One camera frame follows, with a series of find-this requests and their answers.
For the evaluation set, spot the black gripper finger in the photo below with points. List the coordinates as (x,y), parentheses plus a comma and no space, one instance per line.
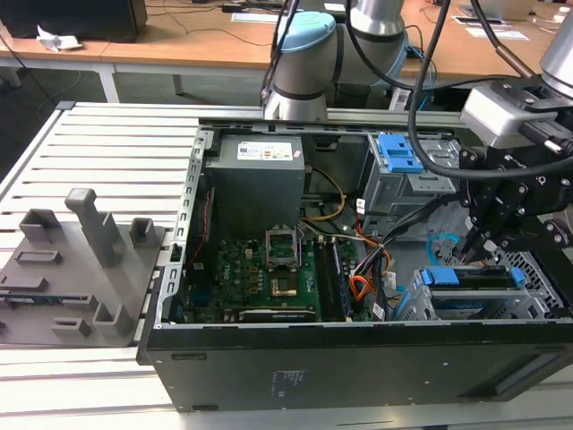
(555,234)
(473,192)

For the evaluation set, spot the hard disk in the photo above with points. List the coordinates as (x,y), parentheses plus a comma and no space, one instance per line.
(441,277)

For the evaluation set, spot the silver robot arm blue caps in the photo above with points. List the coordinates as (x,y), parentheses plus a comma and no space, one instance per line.
(304,67)

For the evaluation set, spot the grey disk bay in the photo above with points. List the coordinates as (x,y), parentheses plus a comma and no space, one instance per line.
(470,293)

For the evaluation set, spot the black RAM slot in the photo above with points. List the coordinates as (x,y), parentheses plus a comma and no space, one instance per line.
(323,277)

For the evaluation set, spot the grey optical drive cage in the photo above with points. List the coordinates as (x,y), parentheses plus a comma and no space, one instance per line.
(389,197)

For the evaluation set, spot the blue drive cage latch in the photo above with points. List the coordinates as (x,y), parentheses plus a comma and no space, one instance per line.
(398,154)

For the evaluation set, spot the wooden desk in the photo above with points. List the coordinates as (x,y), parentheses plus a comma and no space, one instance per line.
(470,54)
(179,45)

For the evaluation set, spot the white paper sheet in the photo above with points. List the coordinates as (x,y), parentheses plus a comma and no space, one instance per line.
(515,35)
(253,17)

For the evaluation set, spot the RAM stick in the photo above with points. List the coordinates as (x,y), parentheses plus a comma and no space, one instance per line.
(341,277)

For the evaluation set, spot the grey laptop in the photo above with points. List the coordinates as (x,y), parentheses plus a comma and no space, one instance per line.
(515,9)

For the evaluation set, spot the black PC case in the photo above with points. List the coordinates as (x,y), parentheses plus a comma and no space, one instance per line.
(358,372)

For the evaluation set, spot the grey power supply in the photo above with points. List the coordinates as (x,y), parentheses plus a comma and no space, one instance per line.
(255,188)

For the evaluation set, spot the black graphics card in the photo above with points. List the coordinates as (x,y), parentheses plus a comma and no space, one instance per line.
(277,314)

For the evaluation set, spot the green motherboard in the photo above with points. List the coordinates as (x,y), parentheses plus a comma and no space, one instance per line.
(242,277)

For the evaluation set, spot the black power adapter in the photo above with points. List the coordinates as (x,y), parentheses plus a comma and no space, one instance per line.
(235,7)

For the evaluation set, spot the grey parts rack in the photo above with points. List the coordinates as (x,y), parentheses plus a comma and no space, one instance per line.
(53,291)

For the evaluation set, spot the black computer tower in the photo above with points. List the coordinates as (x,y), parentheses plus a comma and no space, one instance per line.
(76,20)

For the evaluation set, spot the crumpled white paper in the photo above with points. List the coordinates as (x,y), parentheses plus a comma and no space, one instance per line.
(56,40)

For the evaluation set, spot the black camera connector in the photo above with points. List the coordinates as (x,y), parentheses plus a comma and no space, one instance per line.
(548,134)

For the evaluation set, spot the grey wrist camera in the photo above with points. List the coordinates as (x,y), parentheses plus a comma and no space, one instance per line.
(492,116)

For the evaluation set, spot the silver slot bracket strip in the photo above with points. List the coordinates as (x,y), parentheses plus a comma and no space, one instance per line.
(188,192)

